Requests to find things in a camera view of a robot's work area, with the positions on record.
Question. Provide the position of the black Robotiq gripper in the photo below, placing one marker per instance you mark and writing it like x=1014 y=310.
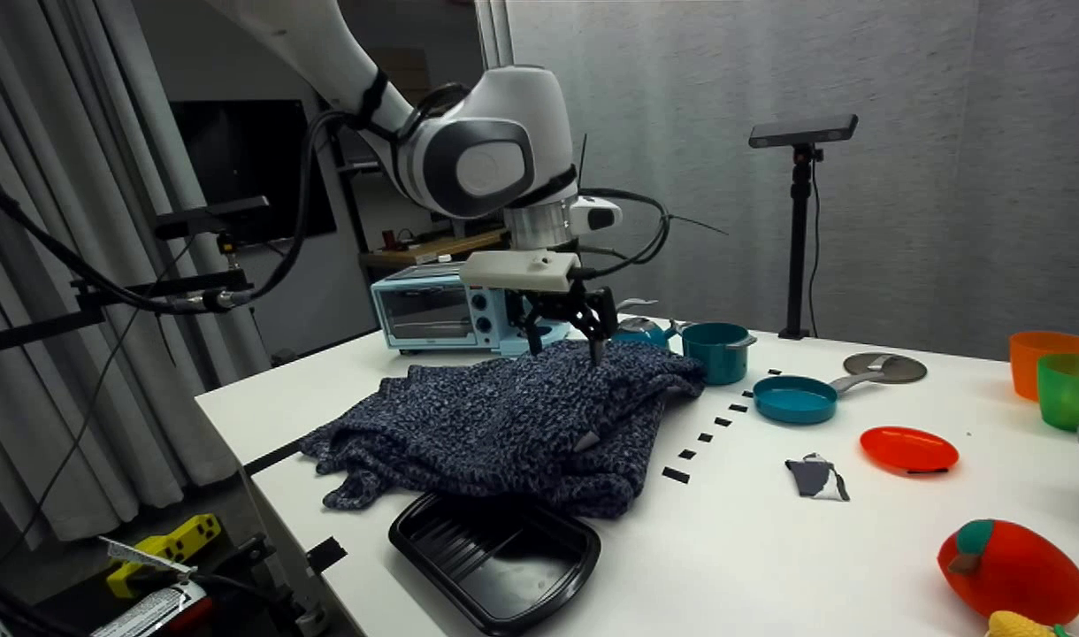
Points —
x=561 y=306

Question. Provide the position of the blue speckled fleece blanket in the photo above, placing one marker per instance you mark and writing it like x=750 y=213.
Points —
x=490 y=428

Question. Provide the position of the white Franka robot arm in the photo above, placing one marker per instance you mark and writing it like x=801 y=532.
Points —
x=490 y=152

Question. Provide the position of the teal toy kettle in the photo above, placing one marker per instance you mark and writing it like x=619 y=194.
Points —
x=647 y=337

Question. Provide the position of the light blue toy toaster oven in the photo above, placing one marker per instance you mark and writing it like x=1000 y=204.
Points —
x=424 y=310

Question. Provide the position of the teal toy pot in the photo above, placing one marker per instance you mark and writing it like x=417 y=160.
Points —
x=716 y=356

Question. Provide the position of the black plastic tray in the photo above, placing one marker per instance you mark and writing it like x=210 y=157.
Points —
x=490 y=559

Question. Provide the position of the teal toy frying pan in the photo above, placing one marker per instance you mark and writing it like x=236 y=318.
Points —
x=792 y=401

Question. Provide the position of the silver round lid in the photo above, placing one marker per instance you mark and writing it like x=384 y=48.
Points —
x=887 y=364

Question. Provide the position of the red toy plate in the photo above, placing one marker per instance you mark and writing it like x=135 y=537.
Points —
x=909 y=452

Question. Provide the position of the black monitor screen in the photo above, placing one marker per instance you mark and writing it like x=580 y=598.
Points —
x=240 y=164

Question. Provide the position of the short black clamp pole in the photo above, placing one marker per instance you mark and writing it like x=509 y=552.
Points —
x=206 y=216

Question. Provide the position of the grey curtain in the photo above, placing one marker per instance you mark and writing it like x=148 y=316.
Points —
x=973 y=177

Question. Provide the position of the long black clamp pole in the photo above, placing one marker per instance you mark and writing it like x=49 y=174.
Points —
x=115 y=294

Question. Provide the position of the orange plastic cup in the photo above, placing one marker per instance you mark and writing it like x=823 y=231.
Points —
x=1038 y=356

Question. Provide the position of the white printed packet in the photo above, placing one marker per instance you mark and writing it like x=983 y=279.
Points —
x=148 y=614

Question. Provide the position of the red toy tomato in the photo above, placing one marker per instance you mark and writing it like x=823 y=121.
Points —
x=1015 y=571

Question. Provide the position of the green plastic cup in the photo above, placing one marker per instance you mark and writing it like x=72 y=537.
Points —
x=1072 y=391

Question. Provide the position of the light beige curtain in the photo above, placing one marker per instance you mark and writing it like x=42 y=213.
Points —
x=42 y=401

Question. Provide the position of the yellow green toy food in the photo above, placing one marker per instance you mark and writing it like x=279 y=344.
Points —
x=1020 y=623

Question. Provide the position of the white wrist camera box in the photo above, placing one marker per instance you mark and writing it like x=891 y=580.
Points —
x=520 y=271

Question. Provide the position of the black camera stand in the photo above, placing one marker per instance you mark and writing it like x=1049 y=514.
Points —
x=804 y=235

